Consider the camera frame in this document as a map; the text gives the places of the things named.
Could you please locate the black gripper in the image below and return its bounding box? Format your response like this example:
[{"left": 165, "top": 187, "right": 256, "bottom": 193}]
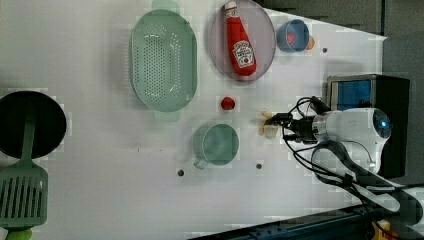
[{"left": 265, "top": 113, "right": 317, "bottom": 144}]

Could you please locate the yellow plush peeled banana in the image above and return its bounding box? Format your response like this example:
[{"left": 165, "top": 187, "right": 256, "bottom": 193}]
[{"left": 259, "top": 111, "right": 279, "bottom": 139}]

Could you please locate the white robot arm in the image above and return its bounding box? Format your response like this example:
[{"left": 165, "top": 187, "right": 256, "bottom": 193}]
[{"left": 261, "top": 108, "right": 423, "bottom": 235}]

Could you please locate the green translucent mug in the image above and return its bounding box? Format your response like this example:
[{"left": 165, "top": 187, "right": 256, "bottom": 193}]
[{"left": 192, "top": 123, "right": 239, "bottom": 170}]

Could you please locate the small red plush tomato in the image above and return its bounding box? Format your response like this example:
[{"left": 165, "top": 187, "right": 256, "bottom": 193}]
[{"left": 221, "top": 97, "right": 236, "bottom": 110}]

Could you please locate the red plush ketchup bottle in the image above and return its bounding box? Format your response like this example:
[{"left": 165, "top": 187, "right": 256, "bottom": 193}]
[{"left": 224, "top": 1, "right": 257, "bottom": 76}]

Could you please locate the red plush strawberry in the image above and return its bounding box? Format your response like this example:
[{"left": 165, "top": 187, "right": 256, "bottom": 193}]
[{"left": 286, "top": 33, "right": 296, "bottom": 45}]

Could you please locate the small orange fruit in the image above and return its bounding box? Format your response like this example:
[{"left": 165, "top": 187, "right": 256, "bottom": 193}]
[{"left": 306, "top": 35, "right": 315, "bottom": 50}]

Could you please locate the blue bowl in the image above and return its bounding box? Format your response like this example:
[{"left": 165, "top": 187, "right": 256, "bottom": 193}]
[{"left": 276, "top": 19, "right": 310, "bottom": 53}]

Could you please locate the grey round plate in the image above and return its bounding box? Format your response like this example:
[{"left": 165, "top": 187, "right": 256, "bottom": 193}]
[{"left": 208, "top": 0, "right": 276, "bottom": 81}]

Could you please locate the black toaster oven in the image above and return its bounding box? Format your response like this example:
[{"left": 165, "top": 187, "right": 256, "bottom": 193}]
[{"left": 326, "top": 74, "right": 410, "bottom": 178}]

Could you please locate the green perforated colander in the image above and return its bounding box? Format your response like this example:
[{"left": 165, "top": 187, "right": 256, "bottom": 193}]
[{"left": 129, "top": 0, "right": 198, "bottom": 122}]

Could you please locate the yellow orange toy object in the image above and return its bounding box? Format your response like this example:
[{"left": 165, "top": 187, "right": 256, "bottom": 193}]
[{"left": 372, "top": 220, "right": 396, "bottom": 240}]

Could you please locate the black round pan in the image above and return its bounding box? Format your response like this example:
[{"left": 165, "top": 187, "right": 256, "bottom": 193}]
[{"left": 0, "top": 90, "right": 68, "bottom": 160}]

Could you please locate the green slotted spatula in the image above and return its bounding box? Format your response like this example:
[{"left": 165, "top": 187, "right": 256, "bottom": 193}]
[{"left": 0, "top": 113, "right": 48, "bottom": 230}]

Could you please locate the green round object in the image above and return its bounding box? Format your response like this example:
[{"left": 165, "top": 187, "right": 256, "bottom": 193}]
[{"left": 5, "top": 229, "right": 32, "bottom": 240}]

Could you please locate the blue metal frame rail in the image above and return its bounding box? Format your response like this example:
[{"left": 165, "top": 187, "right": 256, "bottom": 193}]
[{"left": 189, "top": 203, "right": 401, "bottom": 240}]

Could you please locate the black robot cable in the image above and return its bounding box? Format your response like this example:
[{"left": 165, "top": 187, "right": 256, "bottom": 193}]
[{"left": 281, "top": 95, "right": 404, "bottom": 240}]

